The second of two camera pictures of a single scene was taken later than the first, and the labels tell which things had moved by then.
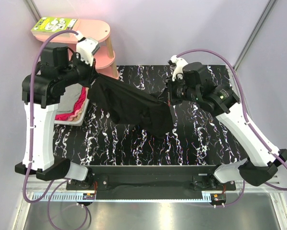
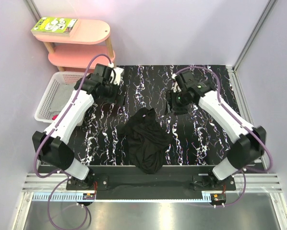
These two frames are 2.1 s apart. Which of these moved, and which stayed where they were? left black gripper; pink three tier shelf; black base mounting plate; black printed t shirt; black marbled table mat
Moved: left black gripper; black printed t shirt
Stayed: black marbled table mat; black base mounting plate; pink three tier shelf
